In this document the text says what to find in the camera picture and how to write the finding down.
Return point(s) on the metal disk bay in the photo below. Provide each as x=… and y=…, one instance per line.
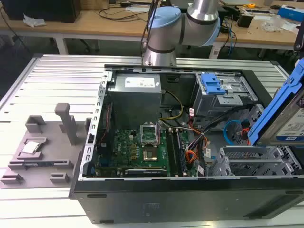
x=249, y=161

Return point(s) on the grey power supply unit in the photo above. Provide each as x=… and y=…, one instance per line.
x=135, y=95

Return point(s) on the silver CPU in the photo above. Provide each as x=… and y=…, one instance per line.
x=31, y=147

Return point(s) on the blue plastic cage latch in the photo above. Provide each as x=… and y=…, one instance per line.
x=212, y=86

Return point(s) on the hard disk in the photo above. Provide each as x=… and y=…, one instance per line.
x=268, y=111

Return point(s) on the blue cardboard box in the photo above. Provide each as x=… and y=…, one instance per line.
x=291, y=13

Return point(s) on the green motherboard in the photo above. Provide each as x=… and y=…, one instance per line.
x=123, y=147

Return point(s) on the metal drive cage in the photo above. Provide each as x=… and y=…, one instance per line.
x=213, y=104

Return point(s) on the clear plastic bag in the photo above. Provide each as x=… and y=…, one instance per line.
x=272, y=26
x=33, y=21

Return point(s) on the black RAM slot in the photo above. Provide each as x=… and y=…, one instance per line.
x=169, y=152
x=177, y=152

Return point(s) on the wooden desk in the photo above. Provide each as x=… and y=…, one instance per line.
x=107, y=26

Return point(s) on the black graphics card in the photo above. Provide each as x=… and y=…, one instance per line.
x=145, y=172

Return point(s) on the grey parts rack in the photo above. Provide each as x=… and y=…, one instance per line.
x=54, y=152

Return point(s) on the CPU socket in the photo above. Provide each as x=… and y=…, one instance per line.
x=150, y=154

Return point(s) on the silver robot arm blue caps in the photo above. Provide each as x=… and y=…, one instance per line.
x=166, y=31

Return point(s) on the black box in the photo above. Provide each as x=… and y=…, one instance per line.
x=40, y=10

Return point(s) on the black PC case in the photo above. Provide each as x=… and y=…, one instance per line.
x=166, y=199

